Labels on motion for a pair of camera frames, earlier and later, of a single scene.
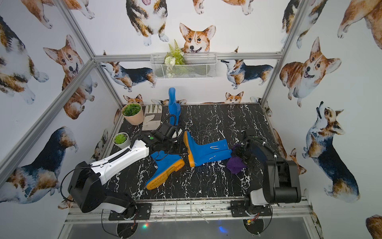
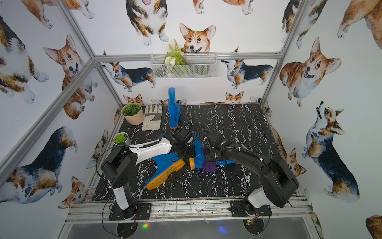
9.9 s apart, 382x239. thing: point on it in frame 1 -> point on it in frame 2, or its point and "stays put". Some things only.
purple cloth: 235,165 -> 208,166
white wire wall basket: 203,65 stays put
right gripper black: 250,162 -> 208,156
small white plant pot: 125,144 stays put
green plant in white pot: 120,138 stays put
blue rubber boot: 174,109 stays put
